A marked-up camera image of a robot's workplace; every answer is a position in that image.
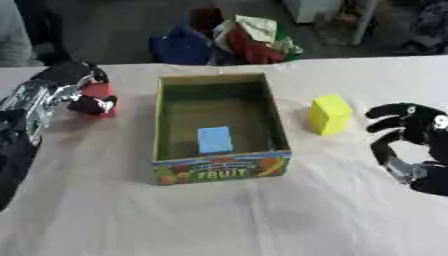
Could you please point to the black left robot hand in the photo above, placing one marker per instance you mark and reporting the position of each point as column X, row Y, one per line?
column 70, row 73

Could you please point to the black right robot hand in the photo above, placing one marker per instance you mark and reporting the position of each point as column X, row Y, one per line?
column 420, row 123

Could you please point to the red block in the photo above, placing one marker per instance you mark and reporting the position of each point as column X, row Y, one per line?
column 99, row 93

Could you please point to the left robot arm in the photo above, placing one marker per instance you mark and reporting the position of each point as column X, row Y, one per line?
column 23, row 110

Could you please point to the open cardboard box green inside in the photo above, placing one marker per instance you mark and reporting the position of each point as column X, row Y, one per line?
column 220, row 130

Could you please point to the yellow block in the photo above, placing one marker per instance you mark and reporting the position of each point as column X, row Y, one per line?
column 329, row 114

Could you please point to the white cabinet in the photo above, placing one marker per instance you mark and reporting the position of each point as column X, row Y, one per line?
column 309, row 10

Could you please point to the blue block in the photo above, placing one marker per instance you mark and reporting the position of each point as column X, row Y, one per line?
column 214, row 139

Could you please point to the pile of colourful bags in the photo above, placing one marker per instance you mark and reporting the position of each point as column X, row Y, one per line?
column 227, row 38

